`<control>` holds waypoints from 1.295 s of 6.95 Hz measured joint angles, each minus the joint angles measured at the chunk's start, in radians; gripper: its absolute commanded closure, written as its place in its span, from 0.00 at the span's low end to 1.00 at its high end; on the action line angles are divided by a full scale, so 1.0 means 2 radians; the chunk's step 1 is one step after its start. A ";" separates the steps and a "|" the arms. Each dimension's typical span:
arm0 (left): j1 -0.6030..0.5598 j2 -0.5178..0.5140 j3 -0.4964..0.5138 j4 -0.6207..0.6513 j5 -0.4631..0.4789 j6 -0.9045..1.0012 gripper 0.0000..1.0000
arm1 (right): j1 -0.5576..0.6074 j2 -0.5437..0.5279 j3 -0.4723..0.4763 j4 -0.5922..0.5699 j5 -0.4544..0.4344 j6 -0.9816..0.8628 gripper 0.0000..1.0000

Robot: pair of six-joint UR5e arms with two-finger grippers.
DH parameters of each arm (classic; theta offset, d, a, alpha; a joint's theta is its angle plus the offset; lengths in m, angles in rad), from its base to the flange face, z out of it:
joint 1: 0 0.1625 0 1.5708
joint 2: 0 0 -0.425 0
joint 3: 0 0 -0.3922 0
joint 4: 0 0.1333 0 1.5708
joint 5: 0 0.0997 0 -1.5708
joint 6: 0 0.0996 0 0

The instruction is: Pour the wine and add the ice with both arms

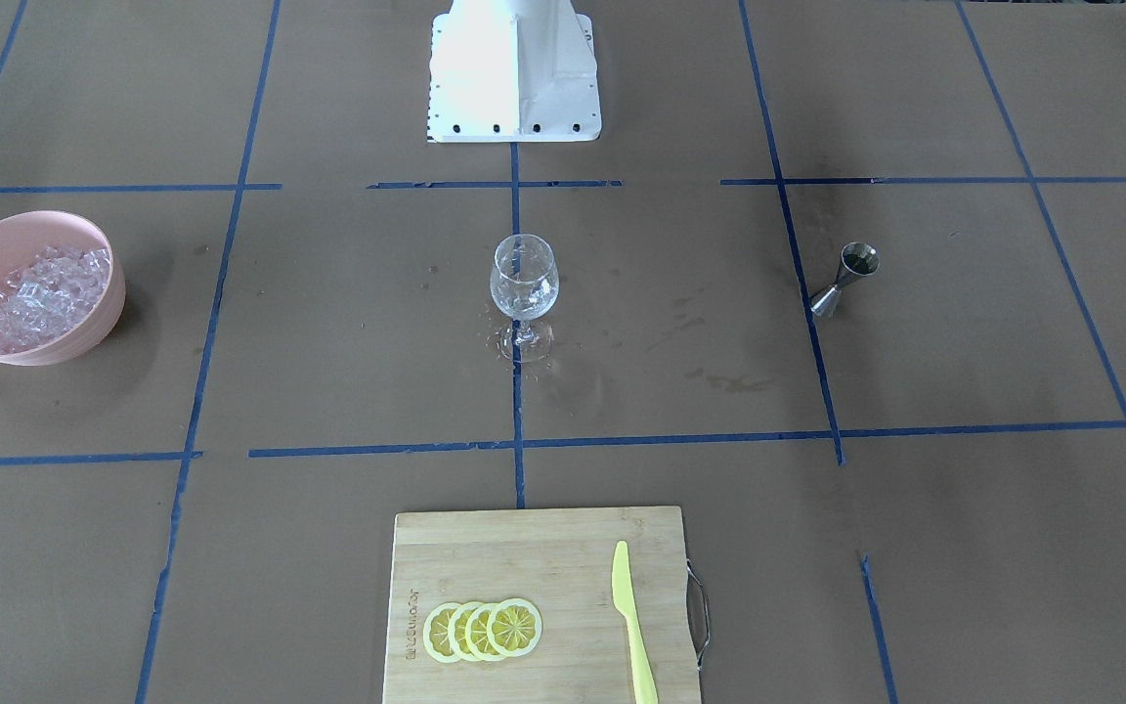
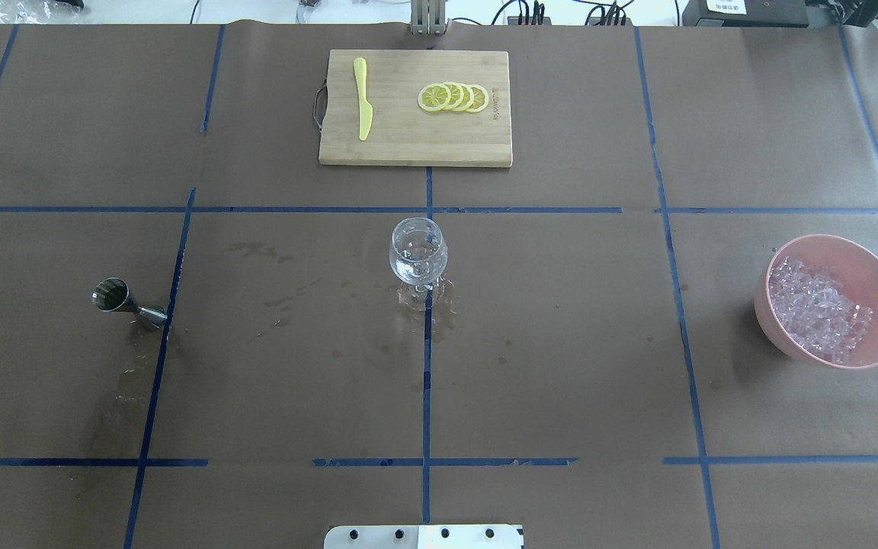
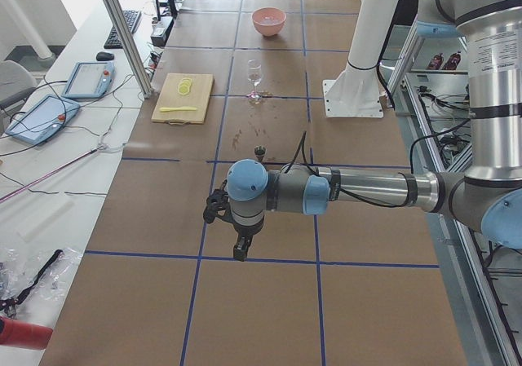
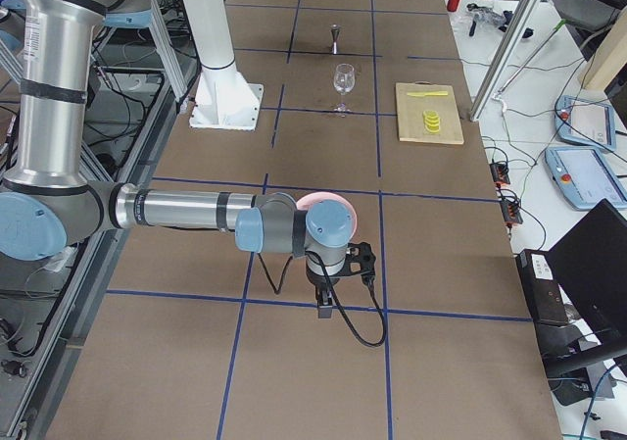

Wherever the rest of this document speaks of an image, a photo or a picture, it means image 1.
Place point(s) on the bamboo cutting board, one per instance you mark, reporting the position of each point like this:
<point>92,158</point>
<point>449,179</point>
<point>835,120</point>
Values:
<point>560,560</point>

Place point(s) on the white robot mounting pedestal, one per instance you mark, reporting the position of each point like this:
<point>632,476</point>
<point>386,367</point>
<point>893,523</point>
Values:
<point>513,72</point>

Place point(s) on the clear ice cube pile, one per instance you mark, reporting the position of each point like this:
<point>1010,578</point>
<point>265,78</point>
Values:
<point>51,295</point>

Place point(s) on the yellow plastic knife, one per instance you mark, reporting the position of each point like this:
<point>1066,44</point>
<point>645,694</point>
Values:
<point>623,598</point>

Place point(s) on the clear wine glass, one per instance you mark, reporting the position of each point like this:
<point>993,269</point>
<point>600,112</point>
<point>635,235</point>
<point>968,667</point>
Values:
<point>524,285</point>

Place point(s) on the steel double jigger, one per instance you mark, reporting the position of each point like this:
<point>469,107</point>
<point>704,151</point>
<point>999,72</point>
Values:
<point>856,261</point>

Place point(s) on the pink plastic bowl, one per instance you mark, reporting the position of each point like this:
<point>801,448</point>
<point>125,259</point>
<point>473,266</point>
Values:
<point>21,238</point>

